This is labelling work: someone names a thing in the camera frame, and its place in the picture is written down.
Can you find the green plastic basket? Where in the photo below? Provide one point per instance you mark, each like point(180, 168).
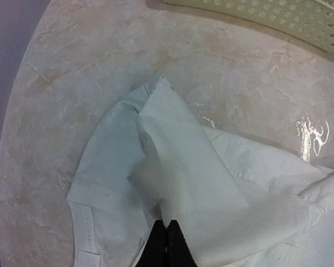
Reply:
point(309, 20)

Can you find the white cloth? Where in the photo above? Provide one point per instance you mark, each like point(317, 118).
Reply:
point(238, 202)

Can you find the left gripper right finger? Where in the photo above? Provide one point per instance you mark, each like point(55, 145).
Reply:
point(178, 253)

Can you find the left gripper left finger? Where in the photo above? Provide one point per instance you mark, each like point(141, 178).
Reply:
point(154, 253)

